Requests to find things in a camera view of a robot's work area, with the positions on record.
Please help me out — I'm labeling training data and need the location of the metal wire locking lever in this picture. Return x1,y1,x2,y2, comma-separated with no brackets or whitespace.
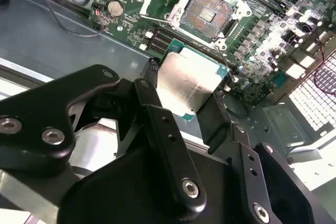
218,46,237,82

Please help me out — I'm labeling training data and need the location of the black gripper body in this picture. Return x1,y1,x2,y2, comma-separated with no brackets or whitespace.
57,88,253,224

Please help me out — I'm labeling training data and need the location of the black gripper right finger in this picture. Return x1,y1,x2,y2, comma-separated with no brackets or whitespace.
197,90,316,224

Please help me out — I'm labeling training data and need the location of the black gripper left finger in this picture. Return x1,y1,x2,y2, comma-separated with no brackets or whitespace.
0,60,207,221

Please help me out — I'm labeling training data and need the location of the silver green CPU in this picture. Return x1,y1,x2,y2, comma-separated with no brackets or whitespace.
155,38,231,122

